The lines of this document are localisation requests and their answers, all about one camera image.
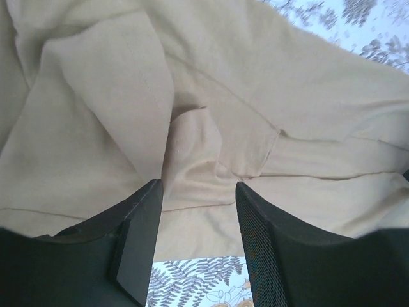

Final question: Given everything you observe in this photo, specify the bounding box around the floral table cloth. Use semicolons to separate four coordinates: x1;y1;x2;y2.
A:
148;1;408;306

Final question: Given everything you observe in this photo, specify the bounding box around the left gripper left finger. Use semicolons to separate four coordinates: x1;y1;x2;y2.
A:
1;180;163;306

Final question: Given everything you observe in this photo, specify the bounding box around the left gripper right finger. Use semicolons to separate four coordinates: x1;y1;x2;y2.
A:
235;182;408;307

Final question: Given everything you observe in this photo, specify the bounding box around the beige t shirt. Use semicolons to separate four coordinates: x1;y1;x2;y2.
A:
1;1;408;261

